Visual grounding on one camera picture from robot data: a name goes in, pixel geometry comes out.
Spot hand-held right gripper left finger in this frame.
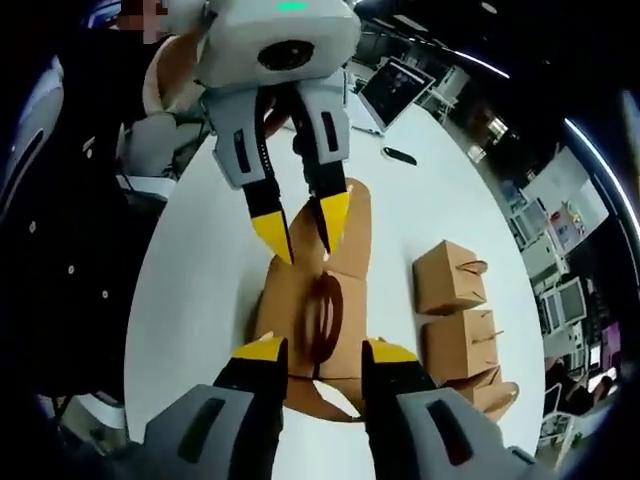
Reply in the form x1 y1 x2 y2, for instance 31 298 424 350
124 337 290 480

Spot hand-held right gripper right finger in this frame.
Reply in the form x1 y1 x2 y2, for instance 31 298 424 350
361 337 556 480

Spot brown paper box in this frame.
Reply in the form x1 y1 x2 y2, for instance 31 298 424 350
421 308 504 382
413 239 489 316
251 176 374 424
441 366 522 427

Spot black oval remote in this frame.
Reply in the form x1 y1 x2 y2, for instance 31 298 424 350
381 145 418 168

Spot silver laptop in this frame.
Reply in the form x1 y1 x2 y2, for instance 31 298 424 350
359 56 437 137

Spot person's light trousers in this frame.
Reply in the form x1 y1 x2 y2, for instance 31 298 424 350
118 113 204 202

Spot person's black coat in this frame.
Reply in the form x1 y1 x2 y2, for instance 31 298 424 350
0 34 211 401

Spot white chest-worn device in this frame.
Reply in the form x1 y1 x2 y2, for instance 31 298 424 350
0 54 67 201

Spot white display shelf unit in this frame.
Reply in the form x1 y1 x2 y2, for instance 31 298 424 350
521 144 612 251

